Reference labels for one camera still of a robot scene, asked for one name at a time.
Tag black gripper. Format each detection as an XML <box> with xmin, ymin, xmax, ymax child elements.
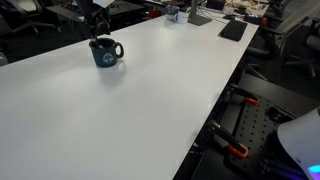
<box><xmin>85</xmin><ymin>0</ymin><xmax>112</xmax><ymax>43</ymax></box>

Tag dark teal logo mug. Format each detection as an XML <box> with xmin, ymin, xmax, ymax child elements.
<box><xmin>88</xmin><ymin>37</ymin><xmax>125</xmax><ymax>69</ymax></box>

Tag small white cup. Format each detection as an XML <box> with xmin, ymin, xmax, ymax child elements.
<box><xmin>223</xmin><ymin>5</ymin><xmax>235</xmax><ymax>16</ymax></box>

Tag black background desk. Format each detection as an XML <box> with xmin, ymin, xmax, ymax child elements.
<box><xmin>45</xmin><ymin>0</ymin><xmax>148</xmax><ymax>36</ymax></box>

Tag dark green mug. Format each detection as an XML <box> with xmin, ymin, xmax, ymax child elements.
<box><xmin>164</xmin><ymin>4</ymin><xmax>181</xmax><ymax>22</ymax></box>

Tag dark office chair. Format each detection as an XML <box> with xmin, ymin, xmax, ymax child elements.
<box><xmin>0</xmin><ymin>0</ymin><xmax>56</xmax><ymax>36</ymax></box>

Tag white mug with dark print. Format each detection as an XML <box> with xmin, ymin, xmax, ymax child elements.
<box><xmin>173</xmin><ymin>10</ymin><xmax>190</xmax><ymax>25</ymax></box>

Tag grey monitor stand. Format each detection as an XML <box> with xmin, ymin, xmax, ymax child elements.
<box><xmin>187</xmin><ymin>0</ymin><xmax>213</xmax><ymax>27</ymax></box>

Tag grey object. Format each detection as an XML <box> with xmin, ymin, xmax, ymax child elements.
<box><xmin>0</xmin><ymin>51</ymin><xmax>9</xmax><ymax>68</ymax></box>

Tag black monitor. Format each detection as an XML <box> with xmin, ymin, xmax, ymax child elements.
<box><xmin>205</xmin><ymin>0</ymin><xmax>226</xmax><ymax>11</ymax></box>

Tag black mouse pad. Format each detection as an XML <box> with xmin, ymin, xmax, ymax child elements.
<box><xmin>218</xmin><ymin>19</ymin><xmax>249</xmax><ymax>43</ymax></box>

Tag beige clutter pile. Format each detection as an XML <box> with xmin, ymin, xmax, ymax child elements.
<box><xmin>229</xmin><ymin>0</ymin><xmax>260</xmax><ymax>10</ymax></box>

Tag black rectangular box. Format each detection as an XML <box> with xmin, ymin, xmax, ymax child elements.
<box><xmin>243</xmin><ymin>13</ymin><xmax>264</xmax><ymax>26</ymax></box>

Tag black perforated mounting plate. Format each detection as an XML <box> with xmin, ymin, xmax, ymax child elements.
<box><xmin>228</xmin><ymin>94</ymin><xmax>298</xmax><ymax>180</ymax></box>

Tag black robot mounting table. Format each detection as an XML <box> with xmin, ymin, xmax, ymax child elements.
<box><xmin>191</xmin><ymin>73</ymin><xmax>320</xmax><ymax>180</ymax></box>

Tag grey backed office chair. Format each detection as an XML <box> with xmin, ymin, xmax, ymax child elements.
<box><xmin>246</xmin><ymin>0</ymin><xmax>320</xmax><ymax>68</ymax></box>

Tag black knob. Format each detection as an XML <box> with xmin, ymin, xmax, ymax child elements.
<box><xmin>266</xmin><ymin>106</ymin><xmax>294</xmax><ymax>124</ymax></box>

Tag black office chair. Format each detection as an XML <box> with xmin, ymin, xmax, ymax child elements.
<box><xmin>283</xmin><ymin>18</ymin><xmax>320</xmax><ymax>80</ymax></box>

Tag black orange-handled clamp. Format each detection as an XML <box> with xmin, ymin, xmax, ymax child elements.
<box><xmin>207</xmin><ymin>119</ymin><xmax>250</xmax><ymax>159</ymax></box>
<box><xmin>223</xmin><ymin>83</ymin><xmax>260</xmax><ymax>106</ymax></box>

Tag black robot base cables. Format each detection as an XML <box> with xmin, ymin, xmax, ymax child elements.
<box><xmin>259</xmin><ymin>158</ymin><xmax>308</xmax><ymax>180</ymax></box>

